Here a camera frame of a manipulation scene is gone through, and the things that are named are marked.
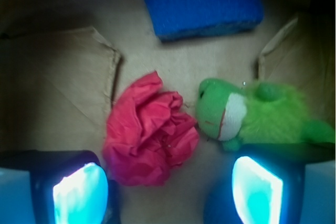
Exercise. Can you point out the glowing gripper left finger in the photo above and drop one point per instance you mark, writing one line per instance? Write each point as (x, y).
(56, 187)

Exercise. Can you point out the green plush toy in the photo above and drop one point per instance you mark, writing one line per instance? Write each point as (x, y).
(261, 113)

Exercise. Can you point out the crumpled red paper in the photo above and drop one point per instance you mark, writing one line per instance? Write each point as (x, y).
(148, 134)

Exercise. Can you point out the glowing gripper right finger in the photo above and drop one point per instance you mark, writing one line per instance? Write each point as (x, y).
(276, 183)

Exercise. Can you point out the brown paper bag tray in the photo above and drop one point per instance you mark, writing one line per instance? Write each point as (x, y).
(64, 62)

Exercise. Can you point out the blue sponge block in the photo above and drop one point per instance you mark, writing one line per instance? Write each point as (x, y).
(179, 19)

